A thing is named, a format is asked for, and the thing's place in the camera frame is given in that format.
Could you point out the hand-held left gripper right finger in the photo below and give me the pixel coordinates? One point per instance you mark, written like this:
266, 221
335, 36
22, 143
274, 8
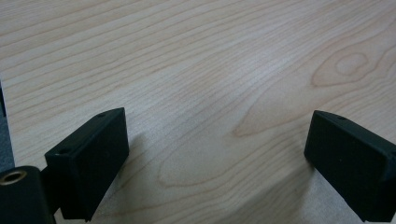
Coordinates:
351, 168

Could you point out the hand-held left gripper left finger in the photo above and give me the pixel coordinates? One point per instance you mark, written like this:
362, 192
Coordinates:
87, 168

